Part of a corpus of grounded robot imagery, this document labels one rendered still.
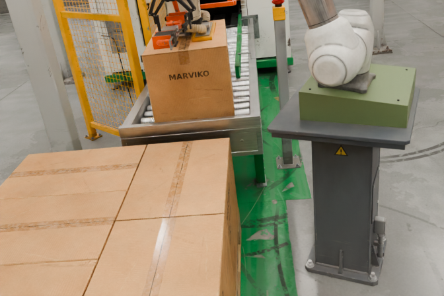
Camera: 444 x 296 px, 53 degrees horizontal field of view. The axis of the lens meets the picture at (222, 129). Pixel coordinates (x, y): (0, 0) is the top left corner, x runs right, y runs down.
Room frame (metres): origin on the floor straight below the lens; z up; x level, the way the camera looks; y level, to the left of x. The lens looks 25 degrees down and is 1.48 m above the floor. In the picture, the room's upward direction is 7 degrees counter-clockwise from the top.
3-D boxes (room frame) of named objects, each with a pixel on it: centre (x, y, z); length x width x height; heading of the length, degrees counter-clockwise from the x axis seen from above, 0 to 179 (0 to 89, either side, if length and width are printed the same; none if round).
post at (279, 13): (2.53, -0.40, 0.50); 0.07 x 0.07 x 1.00; 84
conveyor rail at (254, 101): (3.14, -0.28, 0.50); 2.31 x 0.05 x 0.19; 174
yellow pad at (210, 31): (2.34, 0.02, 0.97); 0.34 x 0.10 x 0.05; 175
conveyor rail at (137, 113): (3.21, 0.36, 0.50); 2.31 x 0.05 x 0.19; 174
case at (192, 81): (2.34, 0.12, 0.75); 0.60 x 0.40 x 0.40; 178
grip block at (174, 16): (2.10, 0.14, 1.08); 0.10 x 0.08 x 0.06; 85
